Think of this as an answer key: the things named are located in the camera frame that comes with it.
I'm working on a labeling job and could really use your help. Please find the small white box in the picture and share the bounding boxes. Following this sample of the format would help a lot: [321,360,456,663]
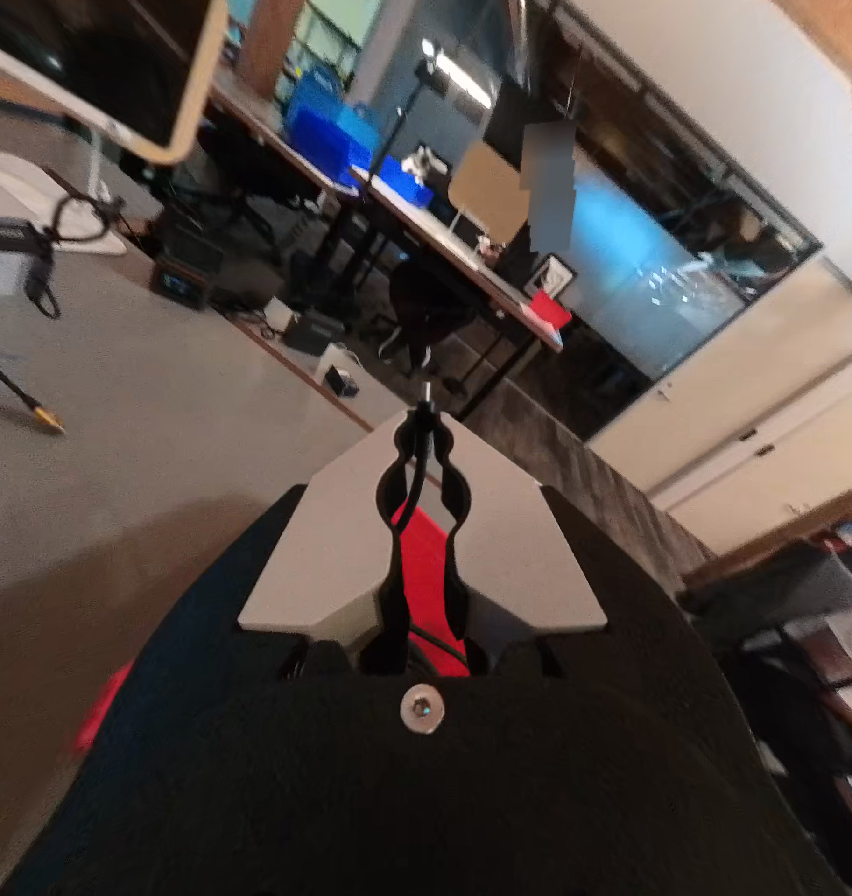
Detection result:
[261,297,301,336]

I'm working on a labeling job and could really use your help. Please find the long wooden desk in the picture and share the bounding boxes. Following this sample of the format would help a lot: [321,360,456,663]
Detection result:
[205,66,567,421]

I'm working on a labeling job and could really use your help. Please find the black light stand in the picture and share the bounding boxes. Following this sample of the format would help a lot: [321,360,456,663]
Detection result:
[366,38,455,184]

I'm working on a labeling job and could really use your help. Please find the red plastic bin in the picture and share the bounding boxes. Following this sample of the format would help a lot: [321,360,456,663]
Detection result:
[72,504,472,757]
[526,289,574,330]

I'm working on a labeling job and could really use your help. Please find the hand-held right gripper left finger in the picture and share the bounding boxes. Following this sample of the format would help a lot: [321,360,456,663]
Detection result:
[237,409,427,662]

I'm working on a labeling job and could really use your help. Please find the black framed printed tag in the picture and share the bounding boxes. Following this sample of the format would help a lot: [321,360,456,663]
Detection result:
[526,252,578,301]

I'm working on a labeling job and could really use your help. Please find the white sheet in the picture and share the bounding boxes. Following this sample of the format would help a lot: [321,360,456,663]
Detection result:
[0,146,129,256]

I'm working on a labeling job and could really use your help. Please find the white double door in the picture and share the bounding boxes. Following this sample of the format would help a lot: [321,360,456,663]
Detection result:
[585,255,852,554]

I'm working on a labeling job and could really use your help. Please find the stack of blue bins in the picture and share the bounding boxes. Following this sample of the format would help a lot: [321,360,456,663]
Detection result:
[282,66,437,209]

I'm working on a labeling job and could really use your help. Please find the frosted glass partition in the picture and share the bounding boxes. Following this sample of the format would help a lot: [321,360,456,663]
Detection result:
[531,63,824,382]

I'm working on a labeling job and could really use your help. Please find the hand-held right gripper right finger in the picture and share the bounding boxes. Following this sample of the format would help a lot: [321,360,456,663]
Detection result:
[429,412,609,659]

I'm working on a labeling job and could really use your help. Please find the black usb-c cable orange plugs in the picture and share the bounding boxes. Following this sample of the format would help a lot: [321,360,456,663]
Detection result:
[0,346,469,673]

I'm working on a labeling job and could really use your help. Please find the tan rounded panel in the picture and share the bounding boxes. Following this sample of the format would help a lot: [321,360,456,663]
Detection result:
[447,140,532,244]

